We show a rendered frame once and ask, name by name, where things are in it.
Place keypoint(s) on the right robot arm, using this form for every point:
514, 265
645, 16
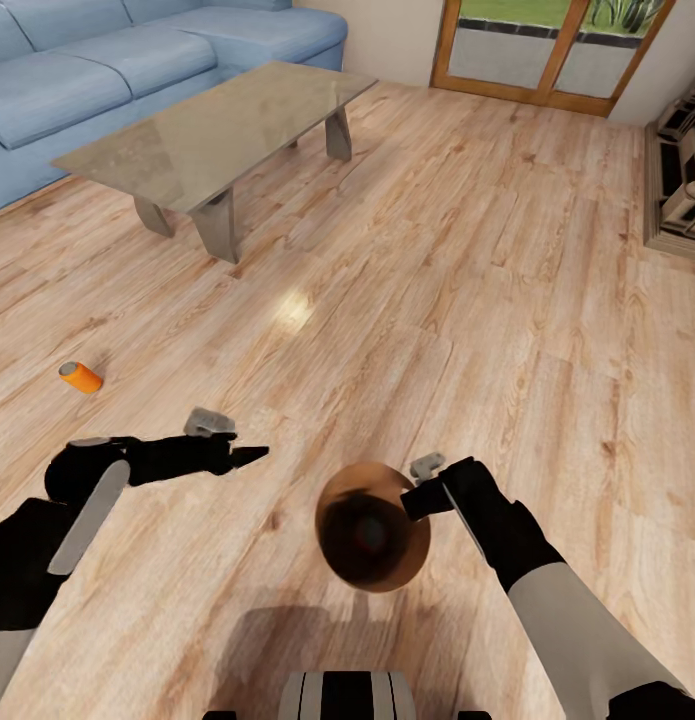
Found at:
598, 670

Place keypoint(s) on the coffee table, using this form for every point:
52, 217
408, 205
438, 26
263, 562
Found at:
187, 157

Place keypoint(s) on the can of soda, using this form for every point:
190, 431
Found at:
80, 377
368, 537

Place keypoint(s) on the robot trunk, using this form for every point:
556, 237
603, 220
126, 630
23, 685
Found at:
347, 695

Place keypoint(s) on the wood fireplace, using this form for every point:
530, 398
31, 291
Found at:
669, 179

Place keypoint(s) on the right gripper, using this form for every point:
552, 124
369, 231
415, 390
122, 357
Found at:
419, 502

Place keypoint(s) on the trash can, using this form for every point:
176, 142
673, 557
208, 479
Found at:
360, 491

